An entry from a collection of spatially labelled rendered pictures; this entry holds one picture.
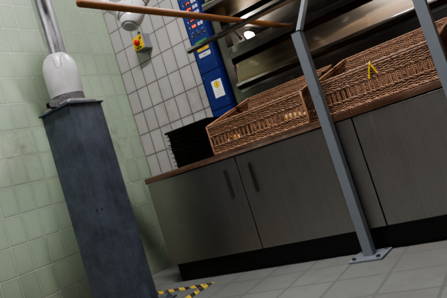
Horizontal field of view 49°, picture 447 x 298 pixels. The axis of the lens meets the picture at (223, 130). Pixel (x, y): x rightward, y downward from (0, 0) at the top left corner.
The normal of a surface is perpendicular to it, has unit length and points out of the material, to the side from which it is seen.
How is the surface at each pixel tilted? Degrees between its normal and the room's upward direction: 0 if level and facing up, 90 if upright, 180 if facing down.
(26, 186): 90
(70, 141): 90
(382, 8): 70
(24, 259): 90
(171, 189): 90
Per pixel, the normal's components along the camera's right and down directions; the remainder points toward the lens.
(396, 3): -0.64, -0.22
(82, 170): -0.51, 0.09
